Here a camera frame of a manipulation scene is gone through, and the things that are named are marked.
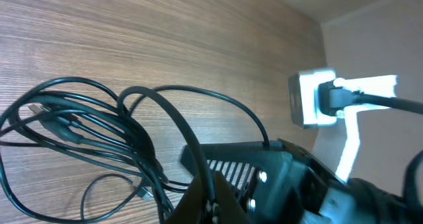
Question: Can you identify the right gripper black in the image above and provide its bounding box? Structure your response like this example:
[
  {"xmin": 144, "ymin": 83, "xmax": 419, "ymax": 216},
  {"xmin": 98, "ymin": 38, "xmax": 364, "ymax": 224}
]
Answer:
[{"xmin": 165, "ymin": 141, "xmax": 347, "ymax": 224}]

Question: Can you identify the black cable white plug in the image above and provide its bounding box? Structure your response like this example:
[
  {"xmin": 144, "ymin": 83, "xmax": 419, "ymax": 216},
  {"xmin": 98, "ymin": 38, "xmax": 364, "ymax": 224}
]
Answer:
[{"xmin": 0, "ymin": 77, "xmax": 271, "ymax": 218}]

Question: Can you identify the thin black cable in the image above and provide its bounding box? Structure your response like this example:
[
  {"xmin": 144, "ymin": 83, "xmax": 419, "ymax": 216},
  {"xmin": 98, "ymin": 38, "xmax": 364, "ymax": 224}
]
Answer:
[{"xmin": 0, "ymin": 118, "xmax": 192, "ymax": 224}]

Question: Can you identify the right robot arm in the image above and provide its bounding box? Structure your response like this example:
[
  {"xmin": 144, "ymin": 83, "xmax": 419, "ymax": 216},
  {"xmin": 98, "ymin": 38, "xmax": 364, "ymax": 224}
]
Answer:
[{"xmin": 169, "ymin": 139, "xmax": 422, "ymax": 223}]

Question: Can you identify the right camera cable black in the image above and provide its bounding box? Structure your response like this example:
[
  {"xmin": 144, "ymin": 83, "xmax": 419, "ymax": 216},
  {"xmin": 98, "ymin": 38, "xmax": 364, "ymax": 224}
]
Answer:
[{"xmin": 317, "ymin": 81, "xmax": 422, "ymax": 116}]

